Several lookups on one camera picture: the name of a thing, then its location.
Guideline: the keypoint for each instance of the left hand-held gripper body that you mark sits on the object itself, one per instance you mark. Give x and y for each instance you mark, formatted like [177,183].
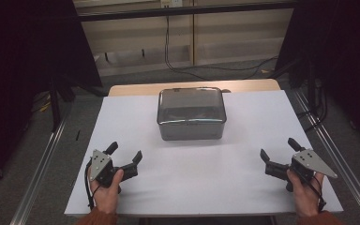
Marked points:
[101,167]

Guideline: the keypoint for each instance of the black stand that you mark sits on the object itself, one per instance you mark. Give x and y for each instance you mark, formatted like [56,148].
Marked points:
[55,103]

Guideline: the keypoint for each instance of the white board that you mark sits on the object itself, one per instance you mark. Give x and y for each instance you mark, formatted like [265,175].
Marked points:
[200,175]

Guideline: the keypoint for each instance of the person's left hand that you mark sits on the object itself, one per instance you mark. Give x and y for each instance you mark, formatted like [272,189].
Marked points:
[107,195]

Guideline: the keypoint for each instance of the clear plastic container lid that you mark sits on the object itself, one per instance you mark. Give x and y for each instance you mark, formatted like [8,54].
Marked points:
[191,104]

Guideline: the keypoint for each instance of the aluminium rail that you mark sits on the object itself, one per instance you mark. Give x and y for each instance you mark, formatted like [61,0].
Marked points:
[40,168]
[340,162]

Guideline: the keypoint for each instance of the black horizontal bar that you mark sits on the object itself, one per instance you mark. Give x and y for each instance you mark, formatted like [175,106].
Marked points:
[181,11]

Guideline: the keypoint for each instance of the clear plastic container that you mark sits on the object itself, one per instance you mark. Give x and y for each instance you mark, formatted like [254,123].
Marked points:
[190,132]

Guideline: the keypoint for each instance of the black curtain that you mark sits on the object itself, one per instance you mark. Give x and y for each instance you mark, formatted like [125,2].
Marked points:
[343,56]
[18,62]

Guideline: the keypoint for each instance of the yellow floor item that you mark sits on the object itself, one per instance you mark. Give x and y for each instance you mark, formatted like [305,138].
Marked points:
[45,107]

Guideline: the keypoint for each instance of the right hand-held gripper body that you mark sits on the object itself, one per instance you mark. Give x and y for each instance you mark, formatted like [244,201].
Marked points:
[309,164]

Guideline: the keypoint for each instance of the small black floor piece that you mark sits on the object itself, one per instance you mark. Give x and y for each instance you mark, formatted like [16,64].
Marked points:
[78,135]

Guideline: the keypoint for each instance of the person's right hand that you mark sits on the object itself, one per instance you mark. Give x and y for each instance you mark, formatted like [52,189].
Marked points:
[306,197]

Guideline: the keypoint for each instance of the white wall outlet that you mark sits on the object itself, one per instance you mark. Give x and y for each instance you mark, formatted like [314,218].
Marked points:
[171,3]

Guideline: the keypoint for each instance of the wooden table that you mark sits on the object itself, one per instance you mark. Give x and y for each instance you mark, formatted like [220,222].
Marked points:
[137,89]

